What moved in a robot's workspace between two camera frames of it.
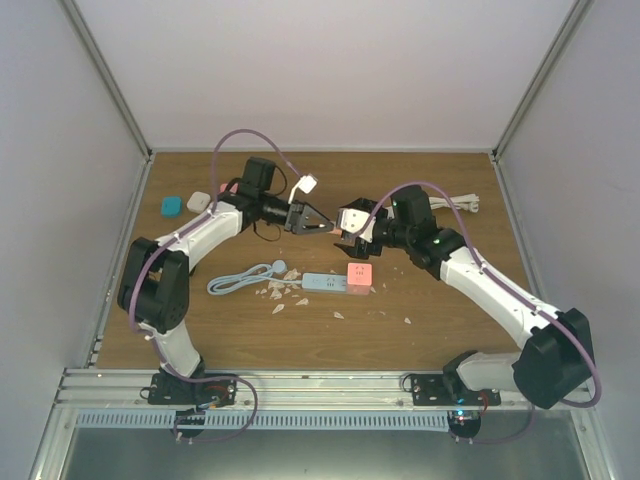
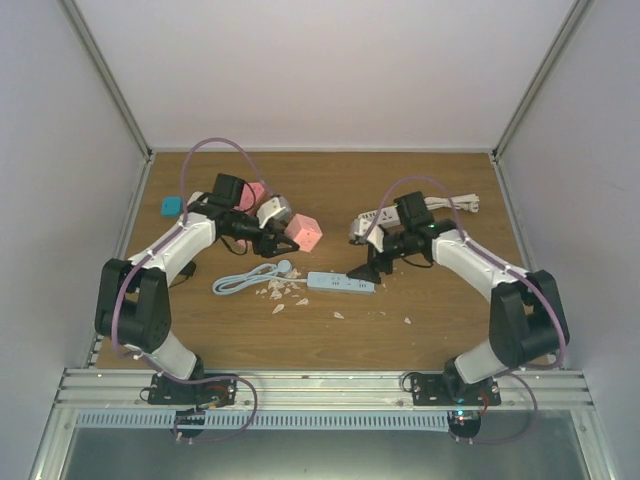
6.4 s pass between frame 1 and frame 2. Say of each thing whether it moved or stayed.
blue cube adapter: stayed
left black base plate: stayed
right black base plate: stayed
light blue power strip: stayed
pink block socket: moved
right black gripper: moved
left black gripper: moved
